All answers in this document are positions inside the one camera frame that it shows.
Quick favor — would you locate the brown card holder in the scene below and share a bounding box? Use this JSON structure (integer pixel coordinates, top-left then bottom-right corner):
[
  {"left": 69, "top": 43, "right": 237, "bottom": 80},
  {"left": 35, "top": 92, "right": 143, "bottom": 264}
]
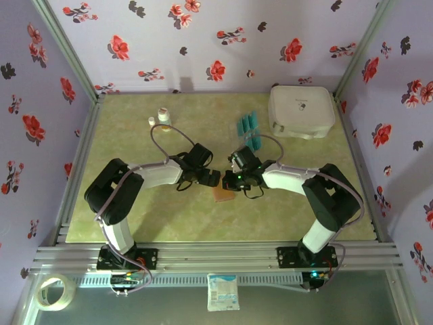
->
[{"left": 212, "top": 188, "right": 237, "bottom": 204}]

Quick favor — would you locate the large white pill bottle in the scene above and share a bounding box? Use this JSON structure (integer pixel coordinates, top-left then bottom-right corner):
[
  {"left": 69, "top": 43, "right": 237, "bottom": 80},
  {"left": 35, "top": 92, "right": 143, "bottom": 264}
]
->
[{"left": 157, "top": 107, "right": 173, "bottom": 132}]

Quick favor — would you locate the white zip case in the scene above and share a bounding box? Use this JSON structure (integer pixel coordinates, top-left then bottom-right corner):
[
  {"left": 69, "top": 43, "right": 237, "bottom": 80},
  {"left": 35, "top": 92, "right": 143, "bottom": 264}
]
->
[{"left": 267, "top": 85, "right": 336, "bottom": 140}]

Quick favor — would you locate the white blue-printed packet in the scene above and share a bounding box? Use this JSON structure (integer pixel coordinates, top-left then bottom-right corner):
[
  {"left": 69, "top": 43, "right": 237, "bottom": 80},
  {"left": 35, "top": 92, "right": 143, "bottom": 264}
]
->
[{"left": 206, "top": 273, "right": 241, "bottom": 311}]

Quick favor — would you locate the clear tape roll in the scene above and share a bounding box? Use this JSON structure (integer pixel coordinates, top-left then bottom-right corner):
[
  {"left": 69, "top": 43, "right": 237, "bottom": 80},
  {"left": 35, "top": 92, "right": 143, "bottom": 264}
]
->
[{"left": 35, "top": 273, "right": 76, "bottom": 311}]

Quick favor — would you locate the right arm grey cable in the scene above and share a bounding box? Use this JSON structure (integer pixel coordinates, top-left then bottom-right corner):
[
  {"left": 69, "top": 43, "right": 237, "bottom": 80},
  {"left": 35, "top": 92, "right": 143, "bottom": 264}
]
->
[{"left": 242, "top": 134, "right": 366, "bottom": 293}]

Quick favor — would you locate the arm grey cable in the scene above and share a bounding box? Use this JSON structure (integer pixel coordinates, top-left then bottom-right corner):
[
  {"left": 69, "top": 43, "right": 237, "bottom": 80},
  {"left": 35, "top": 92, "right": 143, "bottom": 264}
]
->
[
  {"left": 94, "top": 124, "right": 196, "bottom": 295},
  {"left": 242, "top": 134, "right": 366, "bottom": 293}
]

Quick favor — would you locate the left arm grey cable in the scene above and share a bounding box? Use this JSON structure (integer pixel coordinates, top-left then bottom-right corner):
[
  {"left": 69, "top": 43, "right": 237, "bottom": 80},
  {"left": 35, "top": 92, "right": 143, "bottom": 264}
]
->
[{"left": 94, "top": 124, "right": 196, "bottom": 295}]

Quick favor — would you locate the aluminium front rail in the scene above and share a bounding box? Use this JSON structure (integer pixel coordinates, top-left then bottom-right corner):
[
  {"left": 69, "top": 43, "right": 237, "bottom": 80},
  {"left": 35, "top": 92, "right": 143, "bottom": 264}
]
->
[{"left": 29, "top": 242, "right": 404, "bottom": 275}]

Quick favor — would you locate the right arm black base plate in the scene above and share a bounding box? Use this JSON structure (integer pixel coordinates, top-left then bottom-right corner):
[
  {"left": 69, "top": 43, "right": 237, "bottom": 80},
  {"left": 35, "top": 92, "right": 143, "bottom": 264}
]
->
[{"left": 276, "top": 246, "right": 338, "bottom": 269}]

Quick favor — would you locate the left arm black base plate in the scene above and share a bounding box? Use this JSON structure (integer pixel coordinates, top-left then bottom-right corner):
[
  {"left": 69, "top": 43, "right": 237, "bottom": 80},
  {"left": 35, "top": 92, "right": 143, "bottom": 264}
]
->
[{"left": 97, "top": 248, "right": 159, "bottom": 271}]

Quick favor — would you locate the slotted cable duct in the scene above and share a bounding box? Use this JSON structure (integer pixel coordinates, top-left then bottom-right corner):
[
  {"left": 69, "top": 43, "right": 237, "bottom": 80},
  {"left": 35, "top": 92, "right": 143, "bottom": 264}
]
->
[{"left": 72, "top": 273, "right": 304, "bottom": 287}]

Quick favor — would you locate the aluminium side rail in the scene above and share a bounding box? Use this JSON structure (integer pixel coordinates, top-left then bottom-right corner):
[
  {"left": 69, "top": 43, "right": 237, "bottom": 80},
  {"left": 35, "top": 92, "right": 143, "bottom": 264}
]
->
[
  {"left": 333, "top": 94, "right": 393, "bottom": 243},
  {"left": 50, "top": 94, "right": 106, "bottom": 246}
]

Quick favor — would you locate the aluminium frame post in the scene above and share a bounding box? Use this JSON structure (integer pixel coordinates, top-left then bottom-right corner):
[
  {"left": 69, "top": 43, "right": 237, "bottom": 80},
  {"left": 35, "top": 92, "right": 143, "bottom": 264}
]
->
[
  {"left": 333, "top": 0, "right": 398, "bottom": 99},
  {"left": 32, "top": 0, "right": 106, "bottom": 102}
]

